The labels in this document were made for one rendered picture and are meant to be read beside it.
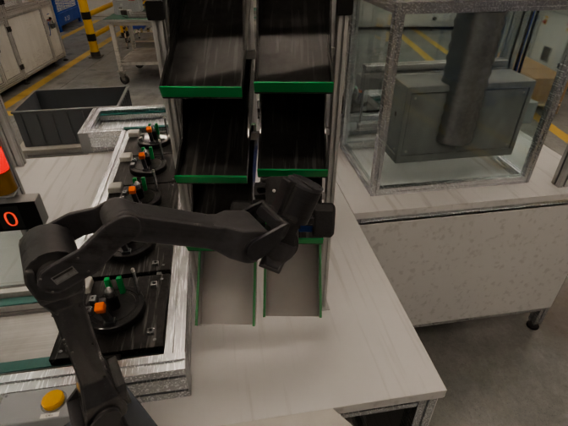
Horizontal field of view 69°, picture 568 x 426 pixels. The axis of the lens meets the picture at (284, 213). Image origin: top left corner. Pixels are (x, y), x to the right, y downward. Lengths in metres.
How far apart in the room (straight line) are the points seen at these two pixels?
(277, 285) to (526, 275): 1.47
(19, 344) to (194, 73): 0.79
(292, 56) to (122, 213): 0.44
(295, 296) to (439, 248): 0.97
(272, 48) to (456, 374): 1.81
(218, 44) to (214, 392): 0.74
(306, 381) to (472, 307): 1.32
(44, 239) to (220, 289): 0.55
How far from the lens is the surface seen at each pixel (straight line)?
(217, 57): 0.78
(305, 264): 1.00
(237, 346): 1.11
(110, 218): 0.50
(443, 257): 1.89
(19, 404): 1.04
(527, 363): 2.44
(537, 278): 2.29
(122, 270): 1.22
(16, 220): 1.10
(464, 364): 2.31
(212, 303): 0.99
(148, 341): 1.02
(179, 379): 1.00
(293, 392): 1.03
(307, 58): 0.78
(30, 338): 1.22
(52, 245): 0.51
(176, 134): 0.85
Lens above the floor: 1.73
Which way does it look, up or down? 34 degrees down
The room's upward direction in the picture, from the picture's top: straight up
